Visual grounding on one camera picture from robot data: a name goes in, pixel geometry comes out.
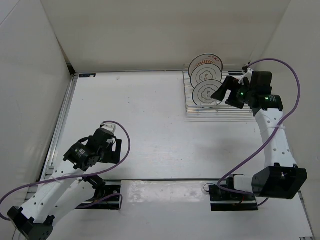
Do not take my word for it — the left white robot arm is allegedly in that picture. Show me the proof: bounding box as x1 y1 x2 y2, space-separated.
7 122 123 240

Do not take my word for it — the white plate black flower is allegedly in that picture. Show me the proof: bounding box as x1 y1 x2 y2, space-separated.
190 63 222 88

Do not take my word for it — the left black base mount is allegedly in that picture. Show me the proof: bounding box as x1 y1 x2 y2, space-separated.
76 185 123 210

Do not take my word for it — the small black label sticker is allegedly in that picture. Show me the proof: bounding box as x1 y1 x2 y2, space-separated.
78 73 96 78

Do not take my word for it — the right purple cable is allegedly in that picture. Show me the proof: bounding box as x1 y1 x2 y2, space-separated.
216 58 301 208

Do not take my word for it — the aluminium table rail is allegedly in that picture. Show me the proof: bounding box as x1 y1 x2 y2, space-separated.
38 62 77 181

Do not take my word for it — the orange sunburst plate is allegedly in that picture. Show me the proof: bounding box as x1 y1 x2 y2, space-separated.
188 53 224 76

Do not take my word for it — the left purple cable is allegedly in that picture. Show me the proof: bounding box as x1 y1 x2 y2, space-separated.
0 120 132 221

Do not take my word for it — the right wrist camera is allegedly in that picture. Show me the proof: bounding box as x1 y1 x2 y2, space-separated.
239 65 253 86

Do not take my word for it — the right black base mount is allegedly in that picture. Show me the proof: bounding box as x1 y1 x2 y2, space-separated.
203 183 258 212

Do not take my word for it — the purple cable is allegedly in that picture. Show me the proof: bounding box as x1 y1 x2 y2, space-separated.
0 120 132 221
216 58 301 208

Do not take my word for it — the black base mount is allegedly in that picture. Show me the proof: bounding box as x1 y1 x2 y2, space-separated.
203 183 258 212
76 185 123 210

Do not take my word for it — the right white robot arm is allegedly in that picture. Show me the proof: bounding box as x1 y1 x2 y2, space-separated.
211 71 308 200

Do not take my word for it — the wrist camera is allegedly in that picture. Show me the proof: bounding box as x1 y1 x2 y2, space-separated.
100 122 116 135
239 65 253 86

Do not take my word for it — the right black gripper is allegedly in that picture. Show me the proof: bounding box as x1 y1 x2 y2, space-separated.
210 76 255 110

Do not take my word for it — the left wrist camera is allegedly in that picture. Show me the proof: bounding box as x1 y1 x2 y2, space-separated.
100 122 116 135

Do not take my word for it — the white wire dish rack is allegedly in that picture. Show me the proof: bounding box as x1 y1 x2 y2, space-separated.
182 64 254 122

